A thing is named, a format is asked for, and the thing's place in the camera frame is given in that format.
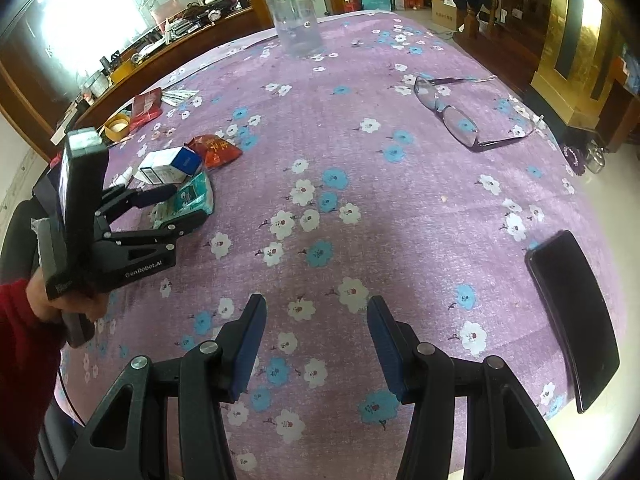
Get red snack packet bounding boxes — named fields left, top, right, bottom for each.
left=186, top=134, right=243, bottom=171

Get small glass jar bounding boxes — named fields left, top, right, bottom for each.
left=582, top=140, right=608, bottom=175

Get bundle of paper strips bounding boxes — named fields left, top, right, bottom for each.
left=162, top=87, right=201, bottom=107

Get clear glass jar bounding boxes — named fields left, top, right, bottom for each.
left=264, top=0, right=323, bottom=58

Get person's left hand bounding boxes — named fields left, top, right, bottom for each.
left=25, top=279, right=108, bottom=323

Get golden wooden cabinet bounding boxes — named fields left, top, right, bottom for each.
left=530, top=0, right=640, bottom=128

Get cardboard box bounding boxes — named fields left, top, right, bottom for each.
left=431, top=0, right=458, bottom=31

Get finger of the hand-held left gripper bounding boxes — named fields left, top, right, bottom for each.
left=97, top=183, right=178, bottom=221
left=107, top=210, right=208, bottom=250

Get person's left forearm red sleeve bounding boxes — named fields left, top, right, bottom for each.
left=0, top=280, right=63, bottom=480

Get purple frame eyeglasses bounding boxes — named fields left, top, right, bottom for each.
left=414, top=74, right=538, bottom=152

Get purple floral tablecloth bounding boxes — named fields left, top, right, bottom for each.
left=57, top=10, right=628, bottom=480

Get wooden stair railing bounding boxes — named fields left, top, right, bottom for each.
left=452, top=0, right=556, bottom=61

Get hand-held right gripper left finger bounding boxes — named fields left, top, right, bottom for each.
left=57, top=293, right=268, bottom=480

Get wooden sideboard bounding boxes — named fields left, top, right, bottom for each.
left=0, top=0, right=278, bottom=161

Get brown tape roll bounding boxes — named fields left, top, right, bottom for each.
left=102, top=112, right=132, bottom=140

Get flat dark red packet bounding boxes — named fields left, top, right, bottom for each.
left=129, top=87, right=164, bottom=126

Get green tissue pack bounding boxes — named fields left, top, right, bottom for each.
left=150, top=172, right=215, bottom=231

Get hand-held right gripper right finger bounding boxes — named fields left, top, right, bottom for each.
left=366, top=296, right=576, bottom=480

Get black smartphone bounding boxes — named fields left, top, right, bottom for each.
left=525, top=230, right=621, bottom=413

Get white and blue small box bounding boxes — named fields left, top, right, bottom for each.
left=134, top=146, right=203, bottom=186

